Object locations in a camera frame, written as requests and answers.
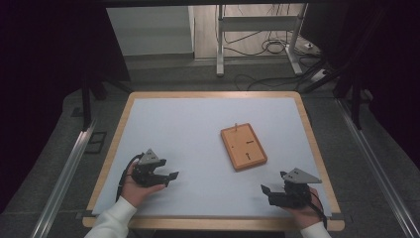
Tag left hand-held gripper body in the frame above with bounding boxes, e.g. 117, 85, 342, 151
131, 148, 167, 188

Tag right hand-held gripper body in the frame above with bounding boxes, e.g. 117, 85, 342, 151
267, 168, 323, 209

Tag person's right hand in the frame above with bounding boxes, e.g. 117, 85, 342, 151
282, 187, 327, 230

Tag person's left hand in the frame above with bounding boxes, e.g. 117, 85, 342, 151
120, 162, 166, 209

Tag orange wooden board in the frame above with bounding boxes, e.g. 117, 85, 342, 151
220, 122, 268, 173

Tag white table mat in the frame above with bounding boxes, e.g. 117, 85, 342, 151
91, 96, 333, 218

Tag black metal stand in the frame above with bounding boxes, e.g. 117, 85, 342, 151
301, 6, 387, 131
79, 62, 134, 132

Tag white power strip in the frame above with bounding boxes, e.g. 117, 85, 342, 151
309, 67, 330, 84

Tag dark curtain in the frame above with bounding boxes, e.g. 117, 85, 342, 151
0, 0, 132, 212
300, 0, 420, 160

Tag grey cabinet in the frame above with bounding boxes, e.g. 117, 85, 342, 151
105, 5, 196, 61

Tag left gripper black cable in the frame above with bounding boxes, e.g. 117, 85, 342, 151
115, 153, 146, 203

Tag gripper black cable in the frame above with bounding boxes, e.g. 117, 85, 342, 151
115, 153, 146, 203
308, 189, 329, 230

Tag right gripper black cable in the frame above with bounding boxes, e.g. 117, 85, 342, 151
308, 189, 329, 230

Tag aluminium rail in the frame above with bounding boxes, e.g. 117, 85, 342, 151
30, 119, 98, 238
335, 98, 420, 238

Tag black floor cables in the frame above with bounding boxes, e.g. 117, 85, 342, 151
223, 3, 328, 92

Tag white metal desk frame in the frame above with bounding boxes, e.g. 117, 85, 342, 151
215, 3, 310, 78

